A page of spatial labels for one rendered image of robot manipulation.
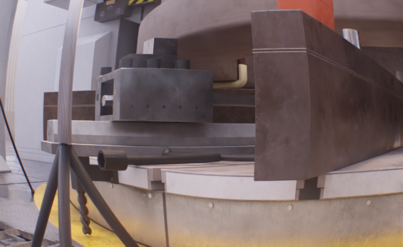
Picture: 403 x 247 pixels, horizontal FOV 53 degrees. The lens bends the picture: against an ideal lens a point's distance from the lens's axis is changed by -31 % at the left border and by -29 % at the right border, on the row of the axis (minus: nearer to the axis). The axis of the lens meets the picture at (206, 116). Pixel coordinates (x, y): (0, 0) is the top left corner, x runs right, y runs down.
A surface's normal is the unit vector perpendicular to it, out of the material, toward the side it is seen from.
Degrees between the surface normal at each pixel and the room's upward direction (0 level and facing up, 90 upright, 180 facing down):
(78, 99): 90
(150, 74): 90
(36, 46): 90
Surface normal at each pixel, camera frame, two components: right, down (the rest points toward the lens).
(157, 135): 0.50, -0.34
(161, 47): 0.53, -0.03
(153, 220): -0.74, -0.02
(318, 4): 0.82, 0.10
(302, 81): -0.58, -0.03
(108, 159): 0.64, -0.20
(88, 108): 0.16, -0.04
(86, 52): -0.29, -0.04
